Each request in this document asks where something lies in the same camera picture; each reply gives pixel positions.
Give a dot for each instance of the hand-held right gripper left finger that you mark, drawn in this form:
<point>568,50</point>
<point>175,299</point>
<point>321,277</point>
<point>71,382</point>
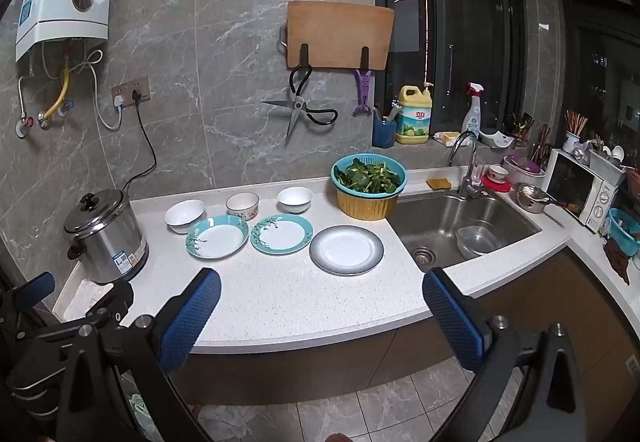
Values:
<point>192,317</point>

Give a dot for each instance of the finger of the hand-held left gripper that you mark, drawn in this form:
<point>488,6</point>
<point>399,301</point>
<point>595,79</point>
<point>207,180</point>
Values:
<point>107,299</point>
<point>37,286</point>

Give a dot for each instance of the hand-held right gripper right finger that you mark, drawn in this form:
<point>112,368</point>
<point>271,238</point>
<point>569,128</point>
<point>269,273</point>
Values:
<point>452,317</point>

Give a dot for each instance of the teal floral rim plate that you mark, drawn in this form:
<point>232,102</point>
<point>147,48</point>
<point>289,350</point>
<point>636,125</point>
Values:
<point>217,239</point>
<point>282,236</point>

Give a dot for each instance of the wide white bowl dark rim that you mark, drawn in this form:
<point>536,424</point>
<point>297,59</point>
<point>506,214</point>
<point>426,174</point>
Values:
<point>184,214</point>

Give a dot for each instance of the white bowl pink flowers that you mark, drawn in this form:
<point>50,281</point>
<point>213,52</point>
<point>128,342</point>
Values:
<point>242,209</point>

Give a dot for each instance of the grey rim white plate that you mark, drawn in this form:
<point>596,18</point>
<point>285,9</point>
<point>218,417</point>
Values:
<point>345,249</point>

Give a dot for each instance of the plain white bowl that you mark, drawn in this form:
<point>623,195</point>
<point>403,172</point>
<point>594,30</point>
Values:
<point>295,199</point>

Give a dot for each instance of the white towel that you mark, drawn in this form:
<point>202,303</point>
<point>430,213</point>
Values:
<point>82,294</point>

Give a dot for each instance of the stainless steel rice cooker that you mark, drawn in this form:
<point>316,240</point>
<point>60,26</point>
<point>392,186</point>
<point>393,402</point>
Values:
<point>107,242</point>

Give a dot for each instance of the brown base cabinet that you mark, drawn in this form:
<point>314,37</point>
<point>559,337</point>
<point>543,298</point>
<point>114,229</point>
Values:
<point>390,352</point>

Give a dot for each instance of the glass bowl in sink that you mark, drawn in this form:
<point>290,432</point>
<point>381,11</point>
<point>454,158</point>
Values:
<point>477,239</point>

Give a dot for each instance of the chrome faucet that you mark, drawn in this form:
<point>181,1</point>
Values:
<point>471,187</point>

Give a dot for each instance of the yellow sponge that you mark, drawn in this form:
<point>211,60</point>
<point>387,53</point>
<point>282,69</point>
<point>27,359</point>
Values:
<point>438,183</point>

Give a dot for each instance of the small bowl on red coaster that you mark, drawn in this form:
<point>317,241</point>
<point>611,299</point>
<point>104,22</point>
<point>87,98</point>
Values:
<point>487,186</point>

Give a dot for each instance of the steel saucepan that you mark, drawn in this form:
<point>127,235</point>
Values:
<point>531,199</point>

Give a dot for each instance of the small red white bowl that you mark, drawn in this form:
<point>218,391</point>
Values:
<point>498,173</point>

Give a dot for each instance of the green leafy vegetables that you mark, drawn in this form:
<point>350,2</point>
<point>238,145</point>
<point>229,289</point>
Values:
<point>370,177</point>

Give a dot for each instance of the white bowl purple strainer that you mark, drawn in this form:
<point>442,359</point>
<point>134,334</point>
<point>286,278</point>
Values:
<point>522,169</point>

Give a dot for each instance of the brown cloth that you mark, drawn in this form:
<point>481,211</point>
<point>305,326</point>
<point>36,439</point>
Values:
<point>617,259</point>

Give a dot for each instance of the white microwave oven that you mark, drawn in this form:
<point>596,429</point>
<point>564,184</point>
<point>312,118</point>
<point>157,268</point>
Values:
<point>570,187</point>

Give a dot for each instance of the yellow soap bar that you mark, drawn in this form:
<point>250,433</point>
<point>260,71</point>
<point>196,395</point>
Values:
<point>447,137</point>

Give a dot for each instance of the white plastic dish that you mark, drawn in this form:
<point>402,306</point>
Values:
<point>497,140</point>

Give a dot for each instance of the teal plastic colander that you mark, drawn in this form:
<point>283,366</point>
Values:
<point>336,170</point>

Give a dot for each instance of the teal plastic basket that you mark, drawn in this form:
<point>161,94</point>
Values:
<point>622,232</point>

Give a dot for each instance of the blue plastic cup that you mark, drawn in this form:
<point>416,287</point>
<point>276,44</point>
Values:
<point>384,134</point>

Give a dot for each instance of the dark utensil holder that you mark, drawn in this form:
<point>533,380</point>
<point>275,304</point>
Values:
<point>520,131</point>

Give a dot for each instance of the white spray bottle red trigger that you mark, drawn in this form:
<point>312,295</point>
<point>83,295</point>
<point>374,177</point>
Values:
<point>471,119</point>

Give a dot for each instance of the yellow dish soap bottle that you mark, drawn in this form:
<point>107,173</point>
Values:
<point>412,121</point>

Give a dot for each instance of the white mug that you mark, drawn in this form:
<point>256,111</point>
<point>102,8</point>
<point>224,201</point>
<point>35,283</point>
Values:
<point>571,144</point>

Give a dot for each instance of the grey kitchen utensil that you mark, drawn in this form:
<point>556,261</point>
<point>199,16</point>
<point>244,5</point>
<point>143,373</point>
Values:
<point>392,112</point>

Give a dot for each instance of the white cutlery rack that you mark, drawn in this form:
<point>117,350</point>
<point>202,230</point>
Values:
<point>605,159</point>

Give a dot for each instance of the bundle of chopsticks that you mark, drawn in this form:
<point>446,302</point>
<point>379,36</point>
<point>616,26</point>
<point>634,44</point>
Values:
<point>576,121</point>

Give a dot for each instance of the purple peeler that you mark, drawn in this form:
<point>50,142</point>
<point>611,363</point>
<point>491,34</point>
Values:
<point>363,89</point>

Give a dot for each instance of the dark window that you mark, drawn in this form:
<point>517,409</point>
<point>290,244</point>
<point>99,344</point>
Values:
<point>450,21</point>

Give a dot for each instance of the wooden cutting board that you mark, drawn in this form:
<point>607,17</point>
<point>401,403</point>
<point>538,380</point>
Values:
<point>340,34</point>

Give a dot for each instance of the red marked wall valve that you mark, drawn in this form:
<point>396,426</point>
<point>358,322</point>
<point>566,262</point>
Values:
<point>22,126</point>

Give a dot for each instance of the blue marked wall valve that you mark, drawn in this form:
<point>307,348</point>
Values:
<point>66,106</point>

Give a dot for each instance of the beige wall socket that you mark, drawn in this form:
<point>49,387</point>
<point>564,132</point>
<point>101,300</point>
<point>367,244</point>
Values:
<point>143,82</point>

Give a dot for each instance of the black wall hook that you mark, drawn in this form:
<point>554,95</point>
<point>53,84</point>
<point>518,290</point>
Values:
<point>365,57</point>
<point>304,56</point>

